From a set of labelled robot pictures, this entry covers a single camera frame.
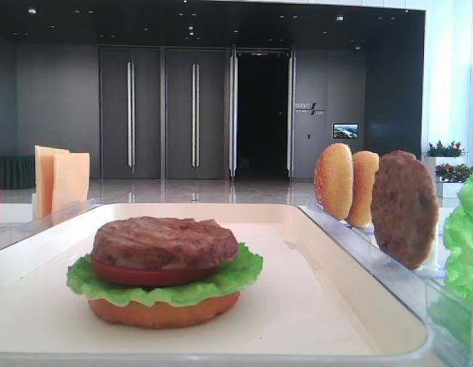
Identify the orange cheese slice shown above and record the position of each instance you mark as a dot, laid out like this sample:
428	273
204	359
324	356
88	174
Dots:
44	178
70	179

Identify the green lettuce leaf on bun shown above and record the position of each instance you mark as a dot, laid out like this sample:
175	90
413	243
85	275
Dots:
232	277

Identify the brown meat patty on burger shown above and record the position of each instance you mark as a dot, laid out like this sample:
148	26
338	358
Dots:
155	243

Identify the red tomato slice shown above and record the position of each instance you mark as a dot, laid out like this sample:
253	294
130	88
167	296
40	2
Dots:
149	278

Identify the standing brown meat patty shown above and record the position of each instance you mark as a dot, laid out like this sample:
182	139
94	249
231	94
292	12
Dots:
404	208

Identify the green lettuce in rack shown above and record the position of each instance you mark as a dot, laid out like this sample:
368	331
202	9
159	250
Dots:
458	239

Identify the far standing bun slice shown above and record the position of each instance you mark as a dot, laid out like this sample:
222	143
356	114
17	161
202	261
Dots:
334	180

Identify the standing bun slice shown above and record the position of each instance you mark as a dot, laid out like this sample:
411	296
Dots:
334	180
365	165

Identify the middle dark double door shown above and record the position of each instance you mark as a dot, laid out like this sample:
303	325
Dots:
195	114

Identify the dark double door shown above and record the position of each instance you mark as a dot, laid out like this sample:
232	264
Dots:
195	114
130	86

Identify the near standing bun slice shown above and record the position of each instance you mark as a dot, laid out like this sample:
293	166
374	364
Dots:
365	165

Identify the cream plastic tray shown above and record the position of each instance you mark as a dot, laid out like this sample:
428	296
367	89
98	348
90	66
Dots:
313	304

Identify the left dark double door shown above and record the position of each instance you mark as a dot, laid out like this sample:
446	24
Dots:
130	86

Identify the bottom bun slice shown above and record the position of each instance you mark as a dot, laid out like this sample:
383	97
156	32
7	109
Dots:
163	315

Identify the lower potted flower planter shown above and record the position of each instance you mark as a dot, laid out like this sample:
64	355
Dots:
451	178

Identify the potted flower planter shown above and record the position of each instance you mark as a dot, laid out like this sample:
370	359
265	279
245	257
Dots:
451	178
451	153

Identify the upper potted flower planter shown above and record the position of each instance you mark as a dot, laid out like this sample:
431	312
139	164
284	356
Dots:
451	153

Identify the green skirted table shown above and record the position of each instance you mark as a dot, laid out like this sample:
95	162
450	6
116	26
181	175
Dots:
17	172

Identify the left clear acrylic rack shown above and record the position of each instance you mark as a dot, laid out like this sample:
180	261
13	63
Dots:
11	233

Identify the clear acrylic rack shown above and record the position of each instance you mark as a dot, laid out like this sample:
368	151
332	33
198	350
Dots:
417	289
11	233

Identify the right clear acrylic rack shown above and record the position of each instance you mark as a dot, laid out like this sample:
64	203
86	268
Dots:
417	289

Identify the wall display screen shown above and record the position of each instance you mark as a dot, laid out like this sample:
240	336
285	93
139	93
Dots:
343	131

